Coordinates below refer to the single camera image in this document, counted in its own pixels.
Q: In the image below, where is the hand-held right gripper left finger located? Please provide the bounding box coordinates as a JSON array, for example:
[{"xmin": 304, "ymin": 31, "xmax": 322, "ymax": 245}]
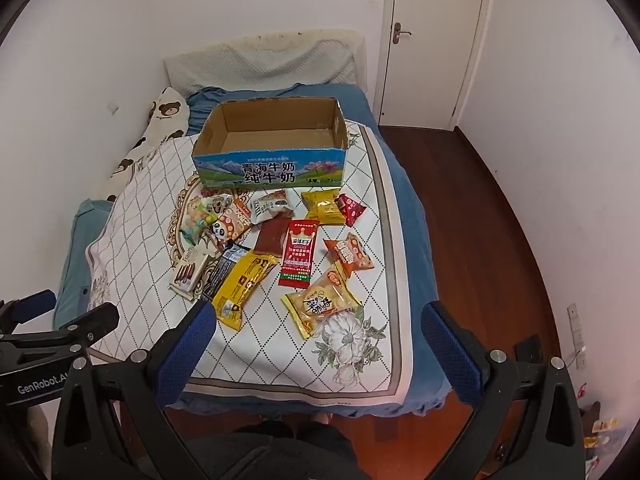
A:
[{"xmin": 51, "ymin": 300, "xmax": 218, "ymax": 480}]

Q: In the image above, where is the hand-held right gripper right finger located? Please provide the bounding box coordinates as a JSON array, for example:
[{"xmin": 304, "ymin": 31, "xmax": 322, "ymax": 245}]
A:
[{"xmin": 421, "ymin": 301, "xmax": 587, "ymax": 480}]

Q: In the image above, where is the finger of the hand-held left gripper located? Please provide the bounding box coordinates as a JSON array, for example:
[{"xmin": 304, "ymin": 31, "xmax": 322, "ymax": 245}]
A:
[
  {"xmin": 0, "ymin": 302, "xmax": 121, "ymax": 361},
  {"xmin": 0, "ymin": 289, "xmax": 57, "ymax": 333}
]

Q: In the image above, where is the white biscuit stick box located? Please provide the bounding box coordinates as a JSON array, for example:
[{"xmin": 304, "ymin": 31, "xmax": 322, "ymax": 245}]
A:
[{"xmin": 168, "ymin": 246, "xmax": 213, "ymax": 302}]

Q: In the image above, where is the long yellow snack packet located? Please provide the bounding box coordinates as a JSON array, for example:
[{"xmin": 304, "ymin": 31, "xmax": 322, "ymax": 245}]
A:
[{"xmin": 211, "ymin": 252, "xmax": 279, "ymax": 331}]

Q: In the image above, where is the clear yellow biscuit packet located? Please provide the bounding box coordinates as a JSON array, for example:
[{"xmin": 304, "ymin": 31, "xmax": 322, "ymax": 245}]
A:
[{"xmin": 281, "ymin": 264, "xmax": 362, "ymax": 339}]

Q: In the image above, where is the white packet red food picture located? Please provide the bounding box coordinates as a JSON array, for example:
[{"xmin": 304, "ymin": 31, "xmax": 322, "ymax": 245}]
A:
[{"xmin": 218, "ymin": 200, "xmax": 254, "ymax": 241}]

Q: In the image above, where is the orange snack packet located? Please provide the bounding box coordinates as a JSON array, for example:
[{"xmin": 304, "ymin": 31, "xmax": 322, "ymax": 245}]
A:
[{"xmin": 323, "ymin": 234, "xmax": 375, "ymax": 277}]

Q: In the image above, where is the brown-red snack packet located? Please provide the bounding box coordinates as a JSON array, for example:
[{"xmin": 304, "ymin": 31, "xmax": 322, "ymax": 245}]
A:
[{"xmin": 254, "ymin": 217, "xmax": 293, "ymax": 256}]

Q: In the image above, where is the tall red snack packet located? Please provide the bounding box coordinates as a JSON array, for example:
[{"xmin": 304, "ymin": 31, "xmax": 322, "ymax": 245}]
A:
[{"xmin": 279, "ymin": 219, "xmax": 321, "ymax": 289}]

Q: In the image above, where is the white and black snack packet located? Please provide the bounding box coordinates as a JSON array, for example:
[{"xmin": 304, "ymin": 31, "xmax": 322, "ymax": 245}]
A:
[{"xmin": 249, "ymin": 189, "xmax": 296, "ymax": 225}]

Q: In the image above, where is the printed cardboard box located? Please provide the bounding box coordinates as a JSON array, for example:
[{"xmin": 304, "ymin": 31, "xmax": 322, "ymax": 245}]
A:
[{"xmin": 192, "ymin": 96, "xmax": 349, "ymax": 191}]

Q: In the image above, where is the black floor item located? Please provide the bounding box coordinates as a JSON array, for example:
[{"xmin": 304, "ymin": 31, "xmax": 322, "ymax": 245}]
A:
[{"xmin": 515, "ymin": 335, "xmax": 543, "ymax": 363}]

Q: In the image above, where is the white power strip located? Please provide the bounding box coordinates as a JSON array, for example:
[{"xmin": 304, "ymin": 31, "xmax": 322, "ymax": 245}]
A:
[{"xmin": 566, "ymin": 303, "xmax": 587, "ymax": 371}]

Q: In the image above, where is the pastel candy bag panda print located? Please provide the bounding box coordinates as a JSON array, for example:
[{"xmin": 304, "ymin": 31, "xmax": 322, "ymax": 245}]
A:
[{"xmin": 180, "ymin": 192, "xmax": 235, "ymax": 247}]

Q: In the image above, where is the small colourful clutter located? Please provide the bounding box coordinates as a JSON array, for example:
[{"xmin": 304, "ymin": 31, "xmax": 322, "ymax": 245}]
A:
[{"xmin": 575, "ymin": 385, "xmax": 626, "ymax": 466}]

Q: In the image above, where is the small red snack packet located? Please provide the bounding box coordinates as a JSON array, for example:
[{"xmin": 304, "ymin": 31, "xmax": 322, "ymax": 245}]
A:
[{"xmin": 336, "ymin": 193, "xmax": 367, "ymax": 227}]

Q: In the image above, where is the blue bed sheet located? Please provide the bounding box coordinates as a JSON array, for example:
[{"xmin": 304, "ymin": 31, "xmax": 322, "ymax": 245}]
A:
[{"xmin": 52, "ymin": 110, "xmax": 453, "ymax": 417}]

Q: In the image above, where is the bear print pillow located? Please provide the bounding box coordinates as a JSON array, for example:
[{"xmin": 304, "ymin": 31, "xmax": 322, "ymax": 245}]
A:
[{"xmin": 95, "ymin": 87, "xmax": 191, "ymax": 201}]

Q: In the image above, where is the blue ruffled pillow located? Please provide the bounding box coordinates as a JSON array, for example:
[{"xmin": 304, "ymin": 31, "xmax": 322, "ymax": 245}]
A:
[{"xmin": 186, "ymin": 82, "xmax": 373, "ymax": 136}]

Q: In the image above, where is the white door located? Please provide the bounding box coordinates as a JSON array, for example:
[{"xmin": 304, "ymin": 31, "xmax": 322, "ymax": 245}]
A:
[{"xmin": 379, "ymin": 0, "xmax": 488, "ymax": 128}]

